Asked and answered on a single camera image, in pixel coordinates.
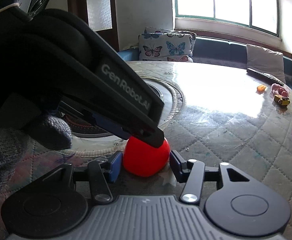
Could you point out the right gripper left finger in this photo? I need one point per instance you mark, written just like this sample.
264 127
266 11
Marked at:
101 174

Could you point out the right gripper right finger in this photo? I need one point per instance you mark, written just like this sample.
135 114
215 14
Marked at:
190 172

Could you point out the red ball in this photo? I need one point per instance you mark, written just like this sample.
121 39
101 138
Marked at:
143 160

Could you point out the left gloved hand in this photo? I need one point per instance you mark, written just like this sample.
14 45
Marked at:
50 131

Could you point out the round induction cooktop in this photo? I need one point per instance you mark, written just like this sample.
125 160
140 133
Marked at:
111 133

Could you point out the brown wooden door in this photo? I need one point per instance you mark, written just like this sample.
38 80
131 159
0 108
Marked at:
100 15

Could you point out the small orange toy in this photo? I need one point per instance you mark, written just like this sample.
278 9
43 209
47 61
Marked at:
261 88

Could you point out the yellow toy truck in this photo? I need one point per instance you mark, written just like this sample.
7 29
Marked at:
281 100

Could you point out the pink toy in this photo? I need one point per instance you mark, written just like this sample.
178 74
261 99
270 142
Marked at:
279 90

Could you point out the black remote control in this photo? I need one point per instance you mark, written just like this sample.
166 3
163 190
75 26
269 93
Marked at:
265 77

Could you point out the blue sofa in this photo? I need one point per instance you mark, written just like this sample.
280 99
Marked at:
229 54

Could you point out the butterfly print pillow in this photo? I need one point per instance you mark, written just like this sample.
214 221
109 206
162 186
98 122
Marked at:
183 58

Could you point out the white cushion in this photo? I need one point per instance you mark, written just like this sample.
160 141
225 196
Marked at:
266 61

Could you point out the window with green frame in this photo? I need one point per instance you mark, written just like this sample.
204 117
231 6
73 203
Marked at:
261 15

